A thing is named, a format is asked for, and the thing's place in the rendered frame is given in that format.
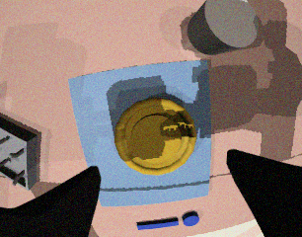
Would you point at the light blue square mat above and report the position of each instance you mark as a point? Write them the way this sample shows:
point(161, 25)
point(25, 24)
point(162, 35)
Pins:
point(98, 101)

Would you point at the olive-gold round plate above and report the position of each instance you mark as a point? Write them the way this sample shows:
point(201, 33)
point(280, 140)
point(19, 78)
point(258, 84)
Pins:
point(155, 136)

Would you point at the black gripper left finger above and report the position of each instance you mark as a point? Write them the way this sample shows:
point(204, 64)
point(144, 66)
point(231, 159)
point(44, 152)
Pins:
point(65, 211)

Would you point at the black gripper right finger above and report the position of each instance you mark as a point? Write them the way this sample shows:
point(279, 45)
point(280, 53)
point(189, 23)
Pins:
point(273, 191)

